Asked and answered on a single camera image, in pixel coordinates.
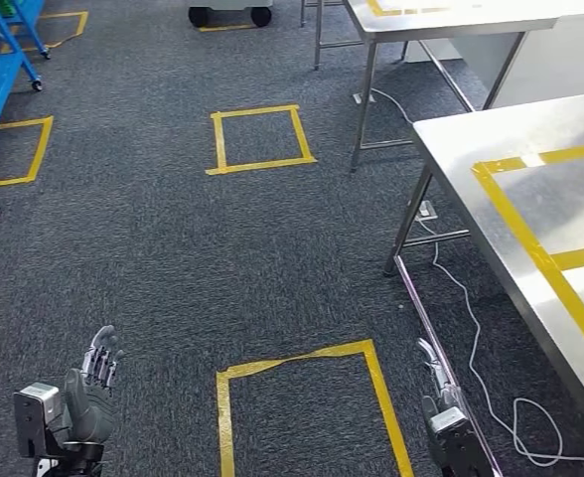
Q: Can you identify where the steel table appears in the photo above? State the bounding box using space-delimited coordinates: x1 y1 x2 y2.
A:
298 0 584 174

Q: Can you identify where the white cabinet panel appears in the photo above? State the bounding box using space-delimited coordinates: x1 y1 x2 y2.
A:
403 13 584 110

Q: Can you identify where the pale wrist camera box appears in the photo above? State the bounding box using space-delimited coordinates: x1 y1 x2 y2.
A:
423 406 495 477
13 383 63 460

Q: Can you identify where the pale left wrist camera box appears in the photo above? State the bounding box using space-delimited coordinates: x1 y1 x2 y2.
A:
13 383 63 460

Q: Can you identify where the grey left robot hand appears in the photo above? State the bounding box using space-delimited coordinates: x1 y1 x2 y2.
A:
62 325 125 445

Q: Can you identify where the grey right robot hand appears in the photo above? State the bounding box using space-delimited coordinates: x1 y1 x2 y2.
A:
415 337 467 429

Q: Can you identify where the white floor cable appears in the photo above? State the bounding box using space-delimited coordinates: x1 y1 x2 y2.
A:
371 86 415 126
415 217 584 472

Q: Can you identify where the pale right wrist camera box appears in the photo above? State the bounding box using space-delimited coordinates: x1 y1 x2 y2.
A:
423 406 495 477

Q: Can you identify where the grey wheeled cart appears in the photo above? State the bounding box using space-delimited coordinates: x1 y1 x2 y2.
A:
187 0 274 29

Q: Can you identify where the steel workbench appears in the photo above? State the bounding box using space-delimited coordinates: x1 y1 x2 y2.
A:
384 91 584 477

